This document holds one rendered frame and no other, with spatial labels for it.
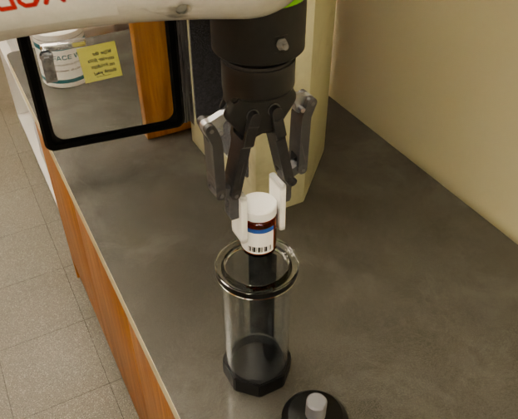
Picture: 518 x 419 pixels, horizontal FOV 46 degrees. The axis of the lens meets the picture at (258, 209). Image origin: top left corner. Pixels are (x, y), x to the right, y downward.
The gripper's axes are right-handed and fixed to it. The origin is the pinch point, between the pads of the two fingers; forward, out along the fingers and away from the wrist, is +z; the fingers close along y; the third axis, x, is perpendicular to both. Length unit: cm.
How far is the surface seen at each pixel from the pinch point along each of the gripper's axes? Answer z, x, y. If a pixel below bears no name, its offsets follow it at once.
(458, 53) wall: 5, -29, -59
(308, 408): 25.2, 12.7, -0.7
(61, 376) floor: 125, -88, 28
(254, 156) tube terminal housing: 16.6, -31.7, -15.9
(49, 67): 6, -64, 12
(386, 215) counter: 31, -20, -39
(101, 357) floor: 125, -89, 14
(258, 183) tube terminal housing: 22.6, -31.4, -16.4
